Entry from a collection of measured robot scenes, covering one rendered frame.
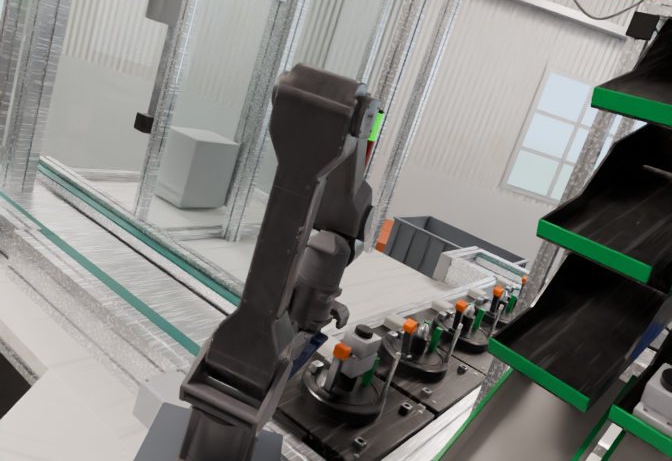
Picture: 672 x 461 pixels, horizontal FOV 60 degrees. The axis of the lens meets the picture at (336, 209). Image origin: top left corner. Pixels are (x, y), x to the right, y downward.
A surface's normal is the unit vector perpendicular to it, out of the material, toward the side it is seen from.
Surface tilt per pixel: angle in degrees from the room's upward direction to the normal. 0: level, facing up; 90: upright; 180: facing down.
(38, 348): 0
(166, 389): 0
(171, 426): 0
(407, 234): 90
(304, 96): 84
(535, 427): 45
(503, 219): 90
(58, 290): 90
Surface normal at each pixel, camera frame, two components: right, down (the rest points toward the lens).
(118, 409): 0.30, -0.93
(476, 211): 0.00, 0.24
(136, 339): -0.56, 0.01
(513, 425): -0.27, -0.69
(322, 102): -0.24, 0.03
